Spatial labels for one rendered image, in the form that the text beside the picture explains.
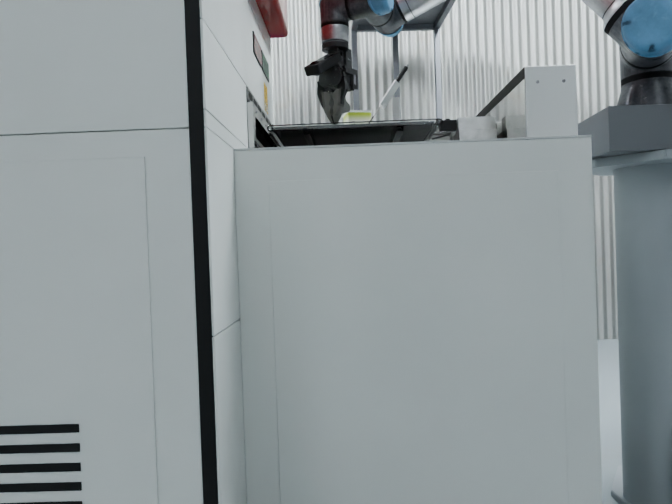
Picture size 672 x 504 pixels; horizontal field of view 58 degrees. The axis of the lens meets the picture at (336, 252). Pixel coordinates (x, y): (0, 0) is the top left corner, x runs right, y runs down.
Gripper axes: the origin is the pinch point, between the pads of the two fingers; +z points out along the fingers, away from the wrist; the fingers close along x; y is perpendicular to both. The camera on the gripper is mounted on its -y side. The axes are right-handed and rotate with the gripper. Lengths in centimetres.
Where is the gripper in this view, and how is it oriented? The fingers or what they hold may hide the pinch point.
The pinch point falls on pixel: (333, 119)
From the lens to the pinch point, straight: 162.5
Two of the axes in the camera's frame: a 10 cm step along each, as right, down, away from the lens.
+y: 5.8, -0.3, 8.1
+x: -8.1, 0.2, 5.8
